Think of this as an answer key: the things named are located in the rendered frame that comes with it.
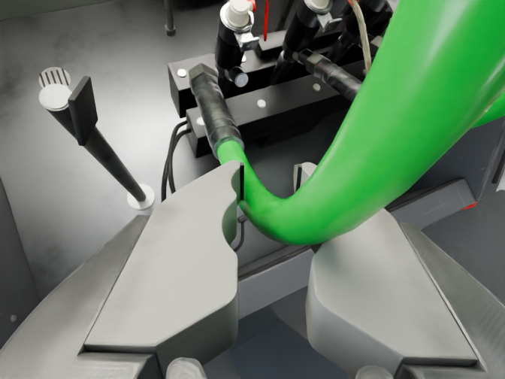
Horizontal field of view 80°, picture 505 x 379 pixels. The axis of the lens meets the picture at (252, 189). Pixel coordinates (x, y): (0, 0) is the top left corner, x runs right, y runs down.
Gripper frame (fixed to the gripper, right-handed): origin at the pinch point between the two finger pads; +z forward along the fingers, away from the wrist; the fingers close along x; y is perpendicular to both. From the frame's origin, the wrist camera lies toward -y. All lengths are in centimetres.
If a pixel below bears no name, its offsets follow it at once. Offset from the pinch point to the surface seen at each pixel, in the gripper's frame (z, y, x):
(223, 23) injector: 17.6, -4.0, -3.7
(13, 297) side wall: 12.3, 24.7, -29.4
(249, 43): 16.1, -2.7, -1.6
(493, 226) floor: 120, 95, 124
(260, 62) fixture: 30.6, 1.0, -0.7
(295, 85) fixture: 29.6, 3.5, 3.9
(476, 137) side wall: 29.7, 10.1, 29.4
